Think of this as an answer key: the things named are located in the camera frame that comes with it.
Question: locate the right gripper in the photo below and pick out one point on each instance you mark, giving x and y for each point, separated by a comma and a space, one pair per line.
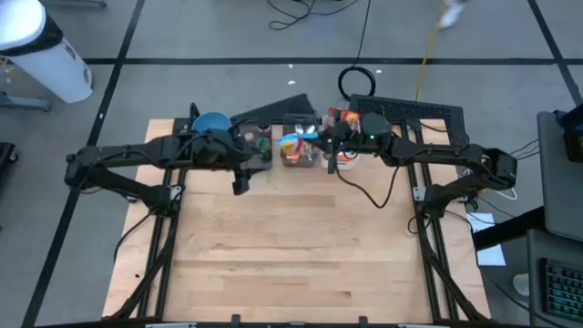
341, 134

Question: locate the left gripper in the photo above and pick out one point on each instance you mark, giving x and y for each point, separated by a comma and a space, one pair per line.
223, 148

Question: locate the blue ramen packet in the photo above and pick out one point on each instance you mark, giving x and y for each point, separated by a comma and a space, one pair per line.
293, 139

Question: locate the red beef ramen packet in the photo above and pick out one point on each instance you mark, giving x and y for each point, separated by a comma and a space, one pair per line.
341, 114

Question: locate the purple label spice jar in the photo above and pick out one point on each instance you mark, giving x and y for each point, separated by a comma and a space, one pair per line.
264, 131

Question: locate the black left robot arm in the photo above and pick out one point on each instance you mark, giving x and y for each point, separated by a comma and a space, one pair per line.
136, 152

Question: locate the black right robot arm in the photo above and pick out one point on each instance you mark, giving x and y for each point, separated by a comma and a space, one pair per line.
446, 155

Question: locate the brown spice jar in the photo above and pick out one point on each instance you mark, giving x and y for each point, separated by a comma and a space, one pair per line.
248, 136

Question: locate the blue bowl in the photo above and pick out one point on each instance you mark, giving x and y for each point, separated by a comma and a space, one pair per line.
211, 120

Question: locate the grey plastic bin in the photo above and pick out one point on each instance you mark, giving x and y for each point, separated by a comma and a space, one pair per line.
296, 161
268, 164

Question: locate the white plastic bin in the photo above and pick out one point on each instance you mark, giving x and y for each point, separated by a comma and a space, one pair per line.
348, 163

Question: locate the black triangular panel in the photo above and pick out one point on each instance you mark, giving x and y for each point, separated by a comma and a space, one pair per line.
287, 109

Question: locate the black perforated panel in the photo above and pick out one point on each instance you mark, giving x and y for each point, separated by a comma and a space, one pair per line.
410, 109

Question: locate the person's foot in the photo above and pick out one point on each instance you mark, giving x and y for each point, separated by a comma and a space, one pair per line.
451, 13

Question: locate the white trash can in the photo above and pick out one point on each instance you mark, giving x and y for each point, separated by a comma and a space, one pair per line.
50, 68

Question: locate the black desk leg bar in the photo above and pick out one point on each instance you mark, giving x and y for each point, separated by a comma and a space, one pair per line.
501, 230

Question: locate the grey stand base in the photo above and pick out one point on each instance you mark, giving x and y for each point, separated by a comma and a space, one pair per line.
23, 102

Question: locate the white paper sheet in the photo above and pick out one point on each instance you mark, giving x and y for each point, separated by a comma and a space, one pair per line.
492, 255

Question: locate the black chair base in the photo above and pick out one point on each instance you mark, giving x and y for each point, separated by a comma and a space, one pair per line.
7, 152

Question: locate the white computer mouse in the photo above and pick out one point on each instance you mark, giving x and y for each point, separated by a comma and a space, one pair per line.
521, 284

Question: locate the grey keyboard desk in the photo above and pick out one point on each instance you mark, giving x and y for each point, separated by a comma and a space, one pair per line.
533, 273

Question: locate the black desk device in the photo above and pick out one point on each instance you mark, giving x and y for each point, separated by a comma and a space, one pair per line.
574, 141

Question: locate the backlit keyboard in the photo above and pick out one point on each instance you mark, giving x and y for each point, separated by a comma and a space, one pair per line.
565, 291

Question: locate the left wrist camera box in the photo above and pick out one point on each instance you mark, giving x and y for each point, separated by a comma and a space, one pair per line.
240, 186

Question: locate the black aluminium table frame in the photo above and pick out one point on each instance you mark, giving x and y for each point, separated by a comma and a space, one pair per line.
169, 246

